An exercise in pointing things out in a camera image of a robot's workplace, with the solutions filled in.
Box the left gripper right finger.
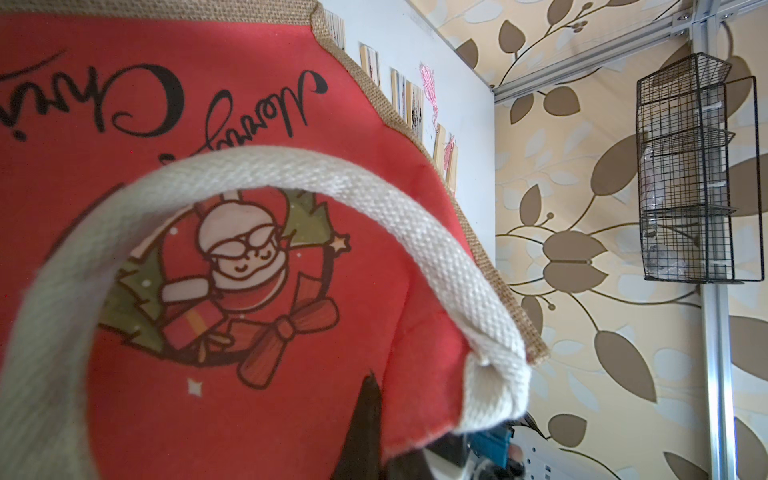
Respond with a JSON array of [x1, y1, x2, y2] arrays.
[[383, 449, 434, 480]]

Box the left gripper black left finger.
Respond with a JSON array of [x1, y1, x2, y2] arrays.
[[331, 372, 382, 480]]

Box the folding fan plain wood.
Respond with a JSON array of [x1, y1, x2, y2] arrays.
[[359, 43, 381, 87]]

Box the folding fan black print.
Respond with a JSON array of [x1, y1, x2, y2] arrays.
[[325, 10, 346, 51]]

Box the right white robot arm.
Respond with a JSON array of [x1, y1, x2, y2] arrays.
[[424, 422, 613, 479]]

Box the right black wire basket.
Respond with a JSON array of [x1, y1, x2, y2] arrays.
[[635, 53, 765, 284]]

